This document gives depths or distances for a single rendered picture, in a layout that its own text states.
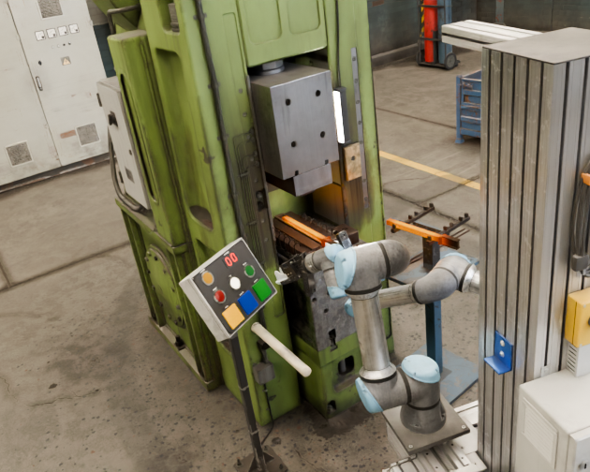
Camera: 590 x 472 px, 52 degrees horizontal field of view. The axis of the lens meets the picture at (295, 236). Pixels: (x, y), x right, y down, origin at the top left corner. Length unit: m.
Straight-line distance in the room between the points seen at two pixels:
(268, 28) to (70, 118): 5.29
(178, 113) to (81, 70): 4.84
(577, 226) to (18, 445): 3.14
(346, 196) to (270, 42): 0.86
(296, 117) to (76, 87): 5.32
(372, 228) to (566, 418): 1.84
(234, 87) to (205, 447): 1.83
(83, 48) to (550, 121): 6.69
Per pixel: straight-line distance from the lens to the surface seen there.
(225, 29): 2.54
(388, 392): 1.97
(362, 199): 3.11
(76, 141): 7.78
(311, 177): 2.69
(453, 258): 2.43
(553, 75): 1.35
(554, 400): 1.66
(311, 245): 2.85
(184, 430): 3.49
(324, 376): 3.15
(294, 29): 2.71
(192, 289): 2.37
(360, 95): 2.95
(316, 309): 2.90
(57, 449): 3.70
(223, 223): 2.69
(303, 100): 2.59
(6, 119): 7.57
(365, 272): 1.81
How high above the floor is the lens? 2.34
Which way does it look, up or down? 27 degrees down
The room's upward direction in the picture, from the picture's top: 8 degrees counter-clockwise
